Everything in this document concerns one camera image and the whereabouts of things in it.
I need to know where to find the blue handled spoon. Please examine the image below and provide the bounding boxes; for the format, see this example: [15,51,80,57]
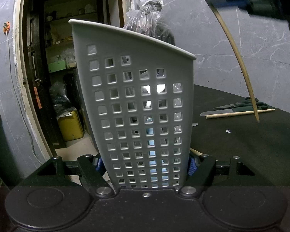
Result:
[144,84,170,188]

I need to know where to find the orange wall hook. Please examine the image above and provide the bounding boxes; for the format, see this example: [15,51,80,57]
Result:
[3,21,11,35]

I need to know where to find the plastic bag of dark contents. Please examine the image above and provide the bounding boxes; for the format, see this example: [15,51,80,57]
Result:
[124,4,175,46]

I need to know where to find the green handled scissors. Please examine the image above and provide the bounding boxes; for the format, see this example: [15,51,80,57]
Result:
[214,97,268,110]

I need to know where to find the yellow container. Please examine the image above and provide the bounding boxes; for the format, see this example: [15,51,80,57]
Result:
[57,107,84,141]

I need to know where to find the green box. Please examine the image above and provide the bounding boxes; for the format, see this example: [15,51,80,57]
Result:
[48,60,66,73]

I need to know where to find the white perforated utensil basket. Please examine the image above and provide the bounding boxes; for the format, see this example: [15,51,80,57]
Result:
[69,19,196,189]

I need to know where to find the wooden chopstick long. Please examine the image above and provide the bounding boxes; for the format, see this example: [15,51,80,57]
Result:
[205,108,275,119]

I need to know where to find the wooden chopstick purple band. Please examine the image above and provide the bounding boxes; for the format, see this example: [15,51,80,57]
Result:
[190,148,203,157]

